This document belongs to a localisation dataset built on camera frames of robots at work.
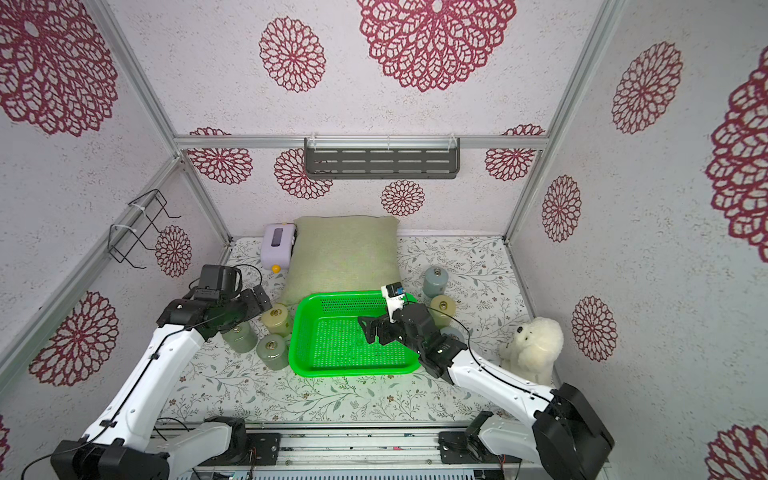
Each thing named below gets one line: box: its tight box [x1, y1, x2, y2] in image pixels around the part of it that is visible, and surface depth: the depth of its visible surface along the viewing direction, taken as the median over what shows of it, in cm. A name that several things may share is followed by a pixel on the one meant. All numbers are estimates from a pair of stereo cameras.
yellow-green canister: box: [262, 303, 292, 337], surface depth 91 cm
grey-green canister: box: [256, 334, 289, 371], surface depth 85 cm
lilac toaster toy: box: [260, 222, 297, 274], surface depth 108 cm
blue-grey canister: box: [423, 266, 449, 298], surface depth 102 cm
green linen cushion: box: [283, 215, 400, 307], surface depth 103 cm
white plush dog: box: [498, 317, 564, 387], surface depth 74 cm
